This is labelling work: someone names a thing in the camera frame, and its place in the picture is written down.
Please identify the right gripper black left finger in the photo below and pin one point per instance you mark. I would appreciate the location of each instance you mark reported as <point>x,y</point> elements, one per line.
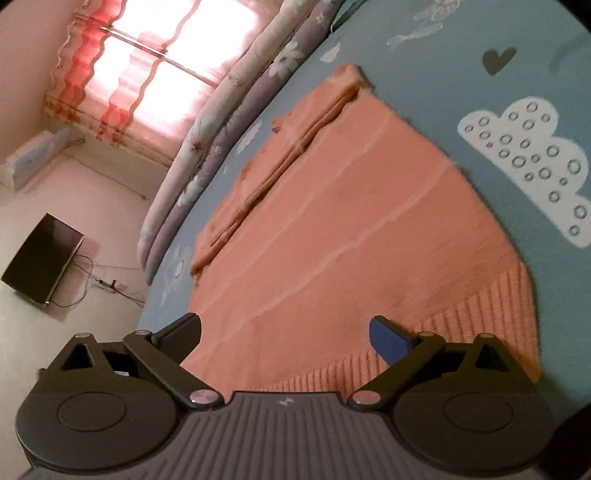
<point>140,372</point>

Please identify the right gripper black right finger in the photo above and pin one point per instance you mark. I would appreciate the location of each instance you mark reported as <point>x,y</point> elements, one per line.
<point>427,373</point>

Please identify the salmon pink knit sweater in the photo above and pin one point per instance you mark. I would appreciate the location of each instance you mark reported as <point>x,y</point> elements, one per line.
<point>346,213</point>

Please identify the black flat television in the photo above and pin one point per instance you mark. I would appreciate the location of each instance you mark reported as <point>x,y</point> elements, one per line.
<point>38,266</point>

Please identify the white air conditioner unit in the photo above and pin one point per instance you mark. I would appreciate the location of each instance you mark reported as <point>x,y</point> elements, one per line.
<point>18,168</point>

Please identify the pink red striped curtain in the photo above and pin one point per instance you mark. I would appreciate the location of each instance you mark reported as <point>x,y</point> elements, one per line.
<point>135,74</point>

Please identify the floral folded quilt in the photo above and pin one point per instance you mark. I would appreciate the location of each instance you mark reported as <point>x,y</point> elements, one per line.
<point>258,76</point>

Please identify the blue patterned bed sheet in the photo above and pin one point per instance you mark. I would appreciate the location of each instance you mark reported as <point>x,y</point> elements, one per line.
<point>503,88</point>

